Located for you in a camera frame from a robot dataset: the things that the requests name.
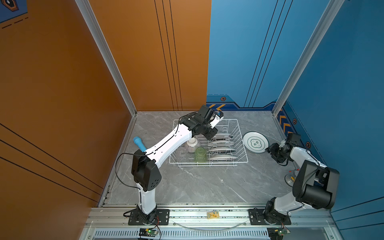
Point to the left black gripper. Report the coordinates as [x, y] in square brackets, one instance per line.
[213, 131]

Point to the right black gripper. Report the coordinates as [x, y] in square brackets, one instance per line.
[272, 149]

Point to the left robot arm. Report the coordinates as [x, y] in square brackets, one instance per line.
[146, 165]

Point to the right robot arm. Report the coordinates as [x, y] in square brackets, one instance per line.
[315, 186]

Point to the ribbed white bowl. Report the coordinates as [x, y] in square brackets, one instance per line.
[192, 145]

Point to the green glass cup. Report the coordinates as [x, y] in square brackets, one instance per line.
[200, 155]

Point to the blue cylindrical tool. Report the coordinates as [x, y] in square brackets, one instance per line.
[138, 141]

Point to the right circuit board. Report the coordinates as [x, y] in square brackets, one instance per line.
[278, 234]

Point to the yellow sticker tag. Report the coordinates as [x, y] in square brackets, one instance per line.
[213, 215]

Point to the left green circuit board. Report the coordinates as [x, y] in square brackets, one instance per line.
[149, 234]

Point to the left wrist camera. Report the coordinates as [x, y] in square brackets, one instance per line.
[208, 116]

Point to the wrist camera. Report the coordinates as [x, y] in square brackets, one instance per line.
[208, 116]
[293, 140]

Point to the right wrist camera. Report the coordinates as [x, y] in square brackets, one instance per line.
[293, 140]

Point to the white wire dish rack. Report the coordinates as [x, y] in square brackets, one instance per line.
[182, 158]

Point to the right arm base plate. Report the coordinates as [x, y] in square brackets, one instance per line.
[261, 217]

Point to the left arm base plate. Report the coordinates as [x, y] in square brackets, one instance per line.
[158, 217]

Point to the right aluminium corner post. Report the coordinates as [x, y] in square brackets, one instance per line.
[318, 34]

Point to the aluminium corner post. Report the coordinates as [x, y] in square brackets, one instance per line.
[318, 34]
[101, 42]

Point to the left aluminium corner post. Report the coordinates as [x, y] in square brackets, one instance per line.
[101, 42]

